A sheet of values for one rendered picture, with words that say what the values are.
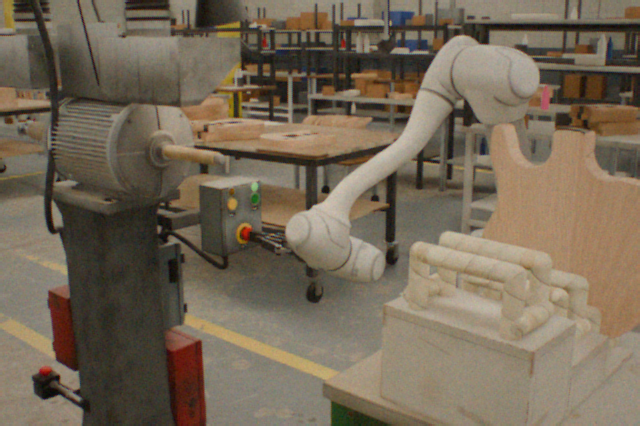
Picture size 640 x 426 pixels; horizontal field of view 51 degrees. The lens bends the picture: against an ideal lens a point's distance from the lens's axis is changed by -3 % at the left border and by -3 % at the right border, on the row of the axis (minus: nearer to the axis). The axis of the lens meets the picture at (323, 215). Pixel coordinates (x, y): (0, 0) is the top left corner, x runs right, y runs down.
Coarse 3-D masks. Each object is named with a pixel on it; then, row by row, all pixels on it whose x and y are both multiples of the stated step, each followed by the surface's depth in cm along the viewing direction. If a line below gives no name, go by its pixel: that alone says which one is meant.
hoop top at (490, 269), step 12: (420, 252) 107; (432, 252) 106; (444, 252) 105; (456, 252) 104; (432, 264) 106; (444, 264) 104; (456, 264) 103; (468, 264) 101; (480, 264) 100; (492, 264) 99; (504, 264) 98; (480, 276) 101; (492, 276) 99; (504, 276) 97; (516, 276) 96
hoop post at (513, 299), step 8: (512, 280) 97; (520, 280) 96; (504, 288) 98; (512, 288) 97; (520, 288) 97; (504, 296) 98; (512, 296) 97; (520, 296) 97; (504, 304) 98; (512, 304) 97; (520, 304) 97; (504, 312) 99; (512, 312) 98; (520, 312) 98; (504, 320) 99; (512, 320) 98; (504, 328) 99; (504, 336) 99; (512, 336) 99; (520, 336) 99
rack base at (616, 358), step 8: (608, 352) 131; (616, 352) 131; (624, 352) 130; (632, 352) 131; (608, 360) 127; (616, 360) 127; (624, 360) 128; (608, 368) 124; (616, 368) 125; (608, 376) 122
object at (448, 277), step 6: (444, 246) 114; (438, 270) 116; (444, 270) 115; (450, 270) 115; (444, 276) 115; (450, 276) 115; (444, 282) 115; (450, 282) 115; (444, 288) 115; (450, 288) 115; (438, 294) 116; (444, 294) 116; (450, 294) 116
